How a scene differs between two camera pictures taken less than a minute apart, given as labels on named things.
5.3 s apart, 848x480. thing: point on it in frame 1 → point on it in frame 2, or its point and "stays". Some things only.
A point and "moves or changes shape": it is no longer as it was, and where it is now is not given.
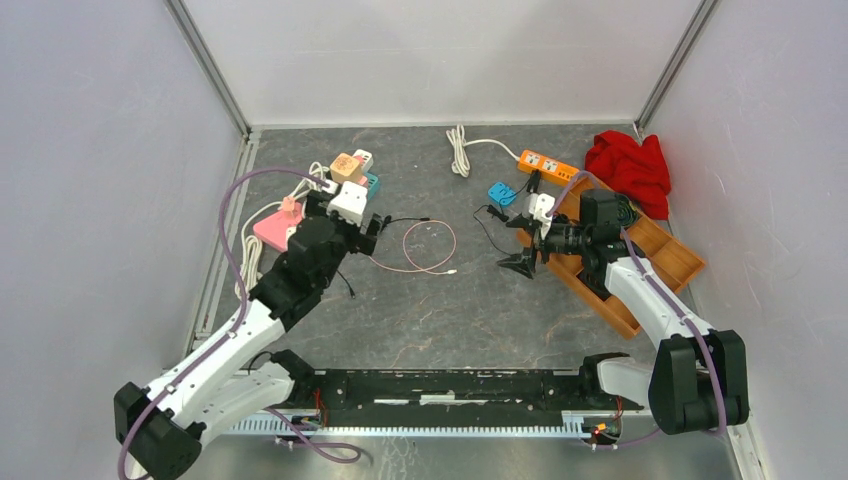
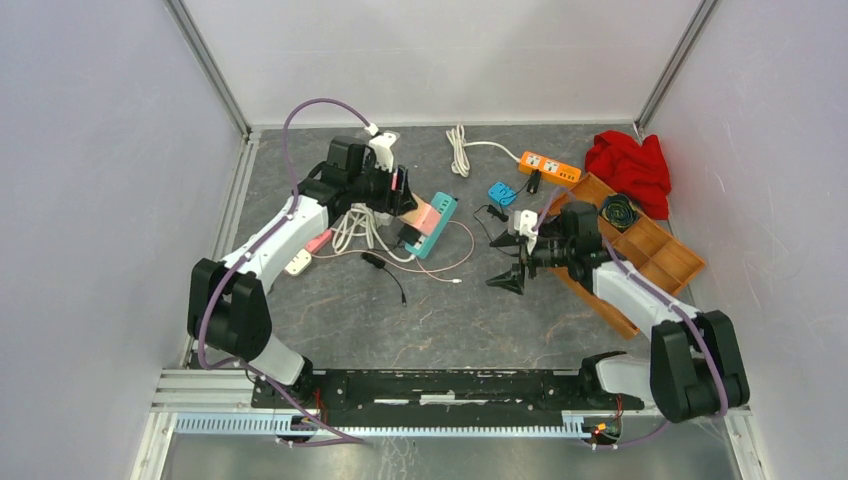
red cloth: x=637 y=172 stays
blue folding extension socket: x=501 y=193 stays
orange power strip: x=549 y=168 stays
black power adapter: x=534 y=181 stays
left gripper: x=361 y=242 → x=394 y=202
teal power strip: x=373 y=185 moves or changes shape
